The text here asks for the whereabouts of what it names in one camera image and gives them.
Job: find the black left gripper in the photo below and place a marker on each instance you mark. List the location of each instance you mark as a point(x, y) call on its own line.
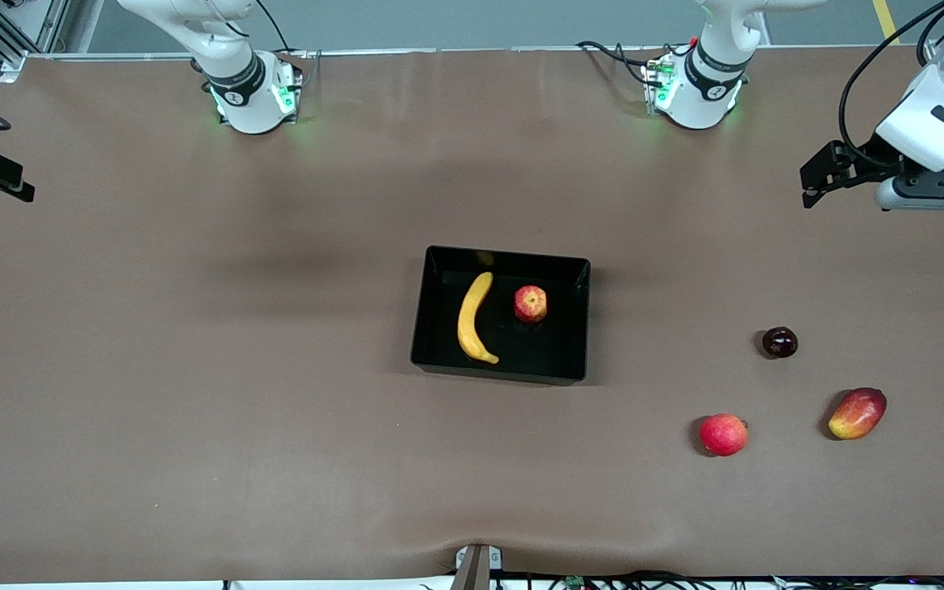
point(866, 160)

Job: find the red apple with yellow patch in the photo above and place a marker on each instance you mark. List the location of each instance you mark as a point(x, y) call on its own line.
point(530, 303)

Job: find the black plastic box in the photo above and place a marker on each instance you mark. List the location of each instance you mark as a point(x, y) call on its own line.
point(554, 352)

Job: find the yellow banana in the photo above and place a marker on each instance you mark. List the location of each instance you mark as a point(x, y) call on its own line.
point(472, 319)

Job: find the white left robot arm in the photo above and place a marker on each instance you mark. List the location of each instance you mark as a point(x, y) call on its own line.
point(701, 90)

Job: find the red round apple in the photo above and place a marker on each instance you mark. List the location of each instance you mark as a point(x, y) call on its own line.
point(723, 435)

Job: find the dark purple round fruit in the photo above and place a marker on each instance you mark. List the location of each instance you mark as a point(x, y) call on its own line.
point(779, 342)

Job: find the red and yellow mango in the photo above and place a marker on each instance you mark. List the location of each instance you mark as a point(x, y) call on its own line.
point(857, 414)

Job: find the brown table mat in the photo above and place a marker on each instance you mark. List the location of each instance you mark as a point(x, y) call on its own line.
point(193, 328)

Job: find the small green circuit board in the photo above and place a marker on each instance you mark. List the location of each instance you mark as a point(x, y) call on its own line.
point(575, 583)

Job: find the grey metal camera post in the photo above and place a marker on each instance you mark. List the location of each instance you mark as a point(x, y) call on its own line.
point(476, 569)

